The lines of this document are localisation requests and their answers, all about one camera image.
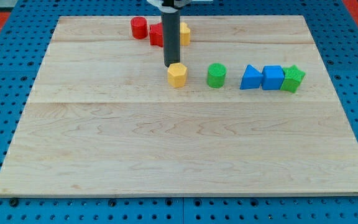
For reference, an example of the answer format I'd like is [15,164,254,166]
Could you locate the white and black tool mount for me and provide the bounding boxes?
[147,0,192,12]

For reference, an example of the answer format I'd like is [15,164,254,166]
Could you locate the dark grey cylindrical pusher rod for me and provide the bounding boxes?
[161,11,180,67]

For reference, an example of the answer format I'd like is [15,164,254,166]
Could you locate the yellow hexagon block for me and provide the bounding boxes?
[167,63,188,88]

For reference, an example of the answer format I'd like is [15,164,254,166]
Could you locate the green star block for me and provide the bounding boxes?
[280,65,306,93]

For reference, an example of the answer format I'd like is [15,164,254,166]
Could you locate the yellow heart block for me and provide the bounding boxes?
[180,22,191,46]

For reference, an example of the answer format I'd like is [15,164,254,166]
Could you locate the red cylinder block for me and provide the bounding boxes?
[130,16,148,39]

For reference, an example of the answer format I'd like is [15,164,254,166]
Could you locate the green cylinder block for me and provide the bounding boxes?
[207,63,227,88]

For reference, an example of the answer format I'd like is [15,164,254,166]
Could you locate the blue triangle block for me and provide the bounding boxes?
[239,65,263,90]

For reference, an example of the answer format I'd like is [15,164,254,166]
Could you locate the blue cube block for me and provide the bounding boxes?
[261,65,284,90]

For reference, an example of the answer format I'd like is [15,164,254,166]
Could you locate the light wooden board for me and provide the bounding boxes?
[0,16,358,198]

